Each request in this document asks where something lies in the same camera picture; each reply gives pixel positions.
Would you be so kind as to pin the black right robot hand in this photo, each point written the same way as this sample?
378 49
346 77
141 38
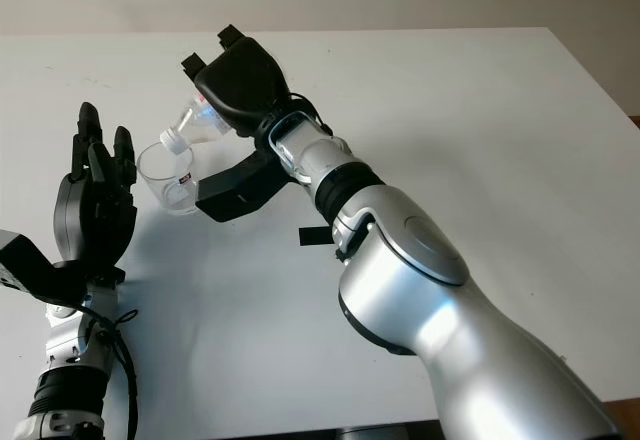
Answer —
240 80

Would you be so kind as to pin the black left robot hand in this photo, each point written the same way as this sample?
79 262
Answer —
72 220

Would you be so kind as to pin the clear water bottle red label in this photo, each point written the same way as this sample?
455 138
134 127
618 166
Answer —
200 127

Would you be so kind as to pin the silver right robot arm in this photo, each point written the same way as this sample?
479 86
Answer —
425 285

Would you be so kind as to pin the clear glass cup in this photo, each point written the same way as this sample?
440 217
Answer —
165 185

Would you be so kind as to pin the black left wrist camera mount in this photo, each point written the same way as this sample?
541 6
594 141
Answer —
25 265

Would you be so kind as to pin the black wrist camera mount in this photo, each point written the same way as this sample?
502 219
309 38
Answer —
25 265
235 190

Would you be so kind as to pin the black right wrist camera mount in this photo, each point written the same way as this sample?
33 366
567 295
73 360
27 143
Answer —
235 190

